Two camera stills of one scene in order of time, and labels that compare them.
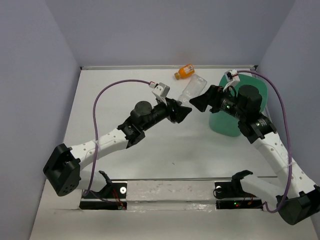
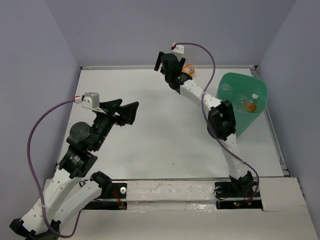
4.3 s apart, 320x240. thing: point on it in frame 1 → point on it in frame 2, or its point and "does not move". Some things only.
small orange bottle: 184,72 does not move
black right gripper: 213,92 → 159,61
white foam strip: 170,195 does not move
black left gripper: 179,112 → 128,111
